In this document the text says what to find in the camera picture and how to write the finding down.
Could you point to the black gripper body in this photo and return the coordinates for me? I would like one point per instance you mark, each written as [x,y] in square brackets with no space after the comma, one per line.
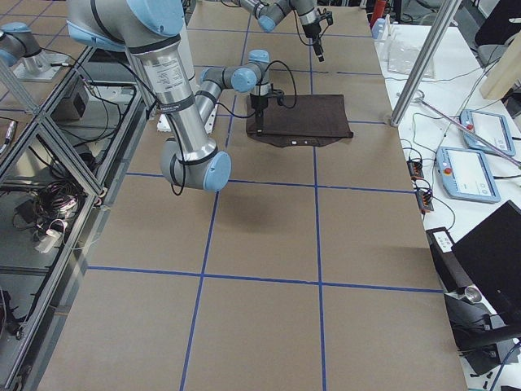
[313,31]
[259,102]

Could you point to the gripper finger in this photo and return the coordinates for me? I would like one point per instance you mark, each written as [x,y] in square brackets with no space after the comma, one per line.
[318,50]
[259,122]

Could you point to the brown t-shirt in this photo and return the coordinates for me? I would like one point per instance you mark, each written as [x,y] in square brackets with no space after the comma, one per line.
[314,120]

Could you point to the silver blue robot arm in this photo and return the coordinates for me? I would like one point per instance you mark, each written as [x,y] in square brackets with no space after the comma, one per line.
[150,31]
[313,21]

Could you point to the red cylinder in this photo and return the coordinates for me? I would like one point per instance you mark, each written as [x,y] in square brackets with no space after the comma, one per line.
[379,8]

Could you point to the clear plastic bag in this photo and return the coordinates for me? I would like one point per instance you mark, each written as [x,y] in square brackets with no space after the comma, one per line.
[401,57]

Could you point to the reacher grabber stick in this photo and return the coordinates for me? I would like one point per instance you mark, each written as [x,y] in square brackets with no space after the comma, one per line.
[472,139]

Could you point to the far teach pendant tablet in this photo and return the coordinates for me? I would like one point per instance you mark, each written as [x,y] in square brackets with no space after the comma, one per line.
[491,127]

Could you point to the teach pendant tablet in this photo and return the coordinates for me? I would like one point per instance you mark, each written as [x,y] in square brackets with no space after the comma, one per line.
[491,127]
[465,175]

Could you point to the near teach pendant tablet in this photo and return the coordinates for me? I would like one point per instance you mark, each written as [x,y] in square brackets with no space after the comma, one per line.
[465,175]

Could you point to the black box with label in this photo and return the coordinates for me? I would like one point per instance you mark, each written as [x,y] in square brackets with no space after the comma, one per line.
[451,273]

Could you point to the black monitor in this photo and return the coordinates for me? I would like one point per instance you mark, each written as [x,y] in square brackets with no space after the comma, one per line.
[490,255]

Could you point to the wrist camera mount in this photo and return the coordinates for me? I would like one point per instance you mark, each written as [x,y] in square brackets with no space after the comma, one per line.
[278,95]
[325,15]

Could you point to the aluminium frame post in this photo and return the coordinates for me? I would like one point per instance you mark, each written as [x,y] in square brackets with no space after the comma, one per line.
[435,35]

